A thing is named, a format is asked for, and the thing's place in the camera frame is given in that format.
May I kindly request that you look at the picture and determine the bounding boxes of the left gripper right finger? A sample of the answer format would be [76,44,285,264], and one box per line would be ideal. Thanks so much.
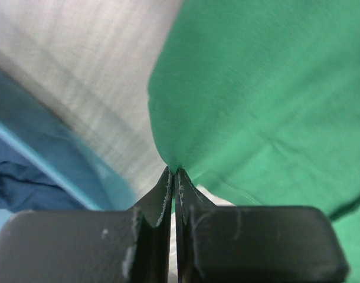
[174,169,350,282]

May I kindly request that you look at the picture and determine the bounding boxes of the navy blue t shirt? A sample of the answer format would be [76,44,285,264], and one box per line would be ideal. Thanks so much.
[0,138,86,213]

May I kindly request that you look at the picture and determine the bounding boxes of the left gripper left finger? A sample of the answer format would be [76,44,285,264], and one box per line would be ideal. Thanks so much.
[0,169,172,282]

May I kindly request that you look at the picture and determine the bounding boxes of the blue plastic basket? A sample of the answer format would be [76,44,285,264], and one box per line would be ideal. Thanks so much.
[0,69,136,210]

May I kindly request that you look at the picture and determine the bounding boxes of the green t shirt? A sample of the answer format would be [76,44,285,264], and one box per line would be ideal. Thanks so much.
[148,1,360,282]

